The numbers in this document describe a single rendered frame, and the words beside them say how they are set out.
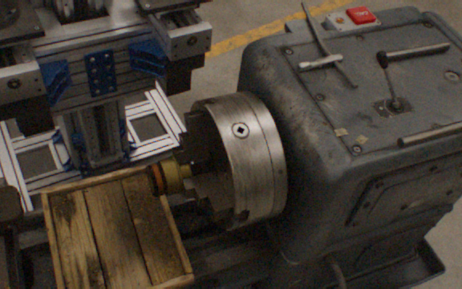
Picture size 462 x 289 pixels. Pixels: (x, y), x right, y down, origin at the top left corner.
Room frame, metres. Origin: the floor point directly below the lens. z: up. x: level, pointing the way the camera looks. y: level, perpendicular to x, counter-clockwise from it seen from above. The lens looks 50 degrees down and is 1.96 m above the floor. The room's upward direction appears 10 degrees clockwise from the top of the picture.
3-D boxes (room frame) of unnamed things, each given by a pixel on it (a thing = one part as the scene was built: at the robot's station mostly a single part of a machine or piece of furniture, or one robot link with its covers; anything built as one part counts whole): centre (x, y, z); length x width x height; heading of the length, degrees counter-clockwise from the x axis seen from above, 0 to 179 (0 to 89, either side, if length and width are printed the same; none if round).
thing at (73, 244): (0.54, 0.26, 0.89); 0.36 x 0.30 x 0.04; 30
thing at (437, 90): (0.90, -0.33, 1.06); 0.59 x 0.48 x 0.39; 120
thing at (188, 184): (0.57, 0.03, 1.08); 0.12 x 0.11 x 0.05; 30
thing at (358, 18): (1.10, -0.27, 1.26); 0.06 x 0.06 x 0.02; 30
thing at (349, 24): (1.09, -0.25, 1.23); 0.13 x 0.08 x 0.05; 120
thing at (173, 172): (0.61, 0.13, 1.08); 0.09 x 0.09 x 0.09; 30
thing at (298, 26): (1.02, -0.13, 1.24); 0.09 x 0.08 x 0.03; 120
